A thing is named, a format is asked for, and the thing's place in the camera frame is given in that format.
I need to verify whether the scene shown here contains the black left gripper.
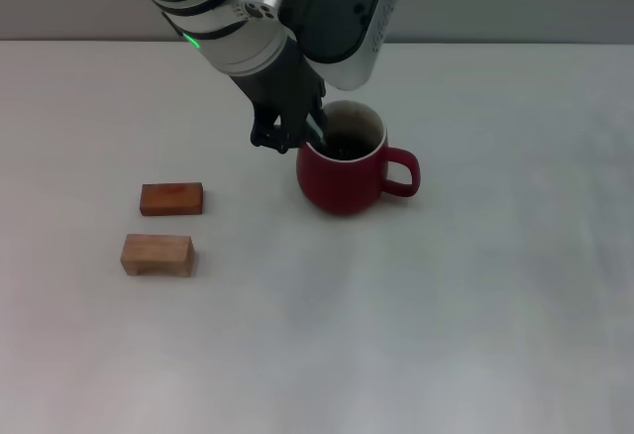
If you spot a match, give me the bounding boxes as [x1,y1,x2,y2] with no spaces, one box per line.
[230,39,330,156]

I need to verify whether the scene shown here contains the black and silver wrist camera box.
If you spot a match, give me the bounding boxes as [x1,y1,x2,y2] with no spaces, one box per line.
[273,0,415,92]

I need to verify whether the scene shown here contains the light wooden block with notch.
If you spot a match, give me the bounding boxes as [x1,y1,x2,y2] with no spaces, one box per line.
[120,233,195,277]

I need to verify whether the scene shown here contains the dark coffee liquid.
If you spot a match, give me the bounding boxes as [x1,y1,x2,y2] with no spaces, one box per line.
[324,131,380,161]

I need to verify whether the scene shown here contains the red ceramic mug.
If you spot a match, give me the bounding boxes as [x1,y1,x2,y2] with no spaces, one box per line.
[295,99,422,217]

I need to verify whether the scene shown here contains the dark reddish wooden block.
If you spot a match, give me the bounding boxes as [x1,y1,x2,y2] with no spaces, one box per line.
[138,181,205,217]

